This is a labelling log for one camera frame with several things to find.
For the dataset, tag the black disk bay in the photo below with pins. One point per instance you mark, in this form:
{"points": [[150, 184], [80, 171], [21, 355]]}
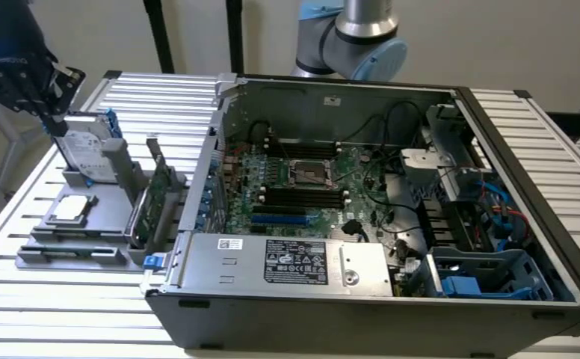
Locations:
{"points": [[449, 228]]}

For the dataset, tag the metal CPU socket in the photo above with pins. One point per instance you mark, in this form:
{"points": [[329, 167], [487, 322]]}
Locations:
{"points": [[309, 172]]}

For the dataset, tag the blue expansion slot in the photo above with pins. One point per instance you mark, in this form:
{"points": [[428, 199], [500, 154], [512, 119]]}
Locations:
{"points": [[278, 219]]}

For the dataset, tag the black expansion slot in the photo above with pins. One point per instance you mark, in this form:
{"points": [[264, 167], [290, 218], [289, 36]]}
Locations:
{"points": [[284, 210]]}

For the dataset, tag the blue-grey plastic drive caddy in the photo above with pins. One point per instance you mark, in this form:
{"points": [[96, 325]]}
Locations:
{"points": [[489, 273]]}

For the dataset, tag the grey parts rack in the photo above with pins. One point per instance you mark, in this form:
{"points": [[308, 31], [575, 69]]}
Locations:
{"points": [[114, 164]]}

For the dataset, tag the green RAM stick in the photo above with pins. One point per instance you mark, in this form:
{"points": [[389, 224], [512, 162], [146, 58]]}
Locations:
{"points": [[65, 252]]}

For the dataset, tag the black stand pole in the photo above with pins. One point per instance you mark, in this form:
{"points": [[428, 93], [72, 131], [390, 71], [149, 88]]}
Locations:
{"points": [[234, 33], [160, 33]]}

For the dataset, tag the grey power supply unit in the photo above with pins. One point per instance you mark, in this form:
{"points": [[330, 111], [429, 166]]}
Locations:
{"points": [[245, 269]]}

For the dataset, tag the black RAM slot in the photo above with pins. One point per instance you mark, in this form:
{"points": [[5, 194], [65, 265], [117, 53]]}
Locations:
{"points": [[304, 152], [304, 156], [304, 195], [304, 190], [304, 143], [304, 147], [304, 205], [304, 200]]}

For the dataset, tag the silver hard disk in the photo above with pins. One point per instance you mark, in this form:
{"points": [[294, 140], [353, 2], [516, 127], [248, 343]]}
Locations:
{"points": [[82, 149]]}

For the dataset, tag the blue case latch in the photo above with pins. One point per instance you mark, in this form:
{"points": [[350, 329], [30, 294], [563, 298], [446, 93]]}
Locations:
{"points": [[152, 261]]}

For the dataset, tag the black open PC case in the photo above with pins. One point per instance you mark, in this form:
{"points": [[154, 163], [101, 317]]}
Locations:
{"points": [[320, 325]]}

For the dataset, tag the green motherboard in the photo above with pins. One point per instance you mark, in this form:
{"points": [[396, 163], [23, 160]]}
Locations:
{"points": [[361, 179]]}

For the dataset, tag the green graphics card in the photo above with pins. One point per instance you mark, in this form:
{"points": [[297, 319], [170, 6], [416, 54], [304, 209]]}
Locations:
{"points": [[154, 202]]}

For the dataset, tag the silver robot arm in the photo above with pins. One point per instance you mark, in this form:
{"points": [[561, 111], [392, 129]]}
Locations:
{"points": [[364, 22]]}

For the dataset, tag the grey metal disk bay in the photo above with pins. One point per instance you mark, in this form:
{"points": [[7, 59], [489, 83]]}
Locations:
{"points": [[444, 161]]}

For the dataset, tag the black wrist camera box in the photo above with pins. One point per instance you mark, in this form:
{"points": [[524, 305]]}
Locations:
{"points": [[69, 88]]}

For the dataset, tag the silver CPU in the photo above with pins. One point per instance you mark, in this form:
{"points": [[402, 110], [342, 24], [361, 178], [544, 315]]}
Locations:
{"points": [[73, 207]]}

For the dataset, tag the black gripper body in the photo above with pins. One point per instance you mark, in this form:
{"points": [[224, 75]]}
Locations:
{"points": [[10, 80]]}

